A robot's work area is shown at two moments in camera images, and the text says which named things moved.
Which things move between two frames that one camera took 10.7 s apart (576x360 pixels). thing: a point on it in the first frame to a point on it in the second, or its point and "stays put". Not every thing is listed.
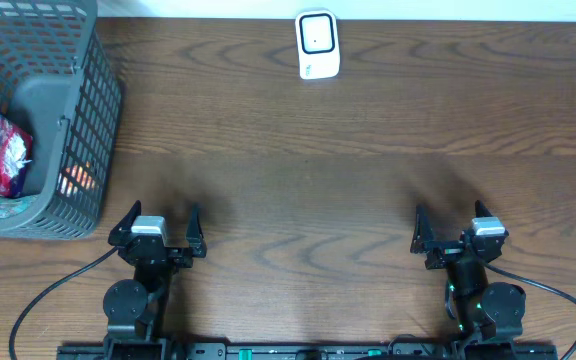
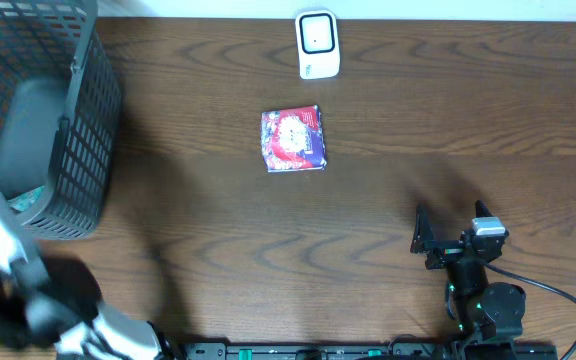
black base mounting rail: [345, 351] stays put
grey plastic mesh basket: [47, 63] stays put
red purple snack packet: [4, 152] to [293, 139]
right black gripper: [424, 241] stays put
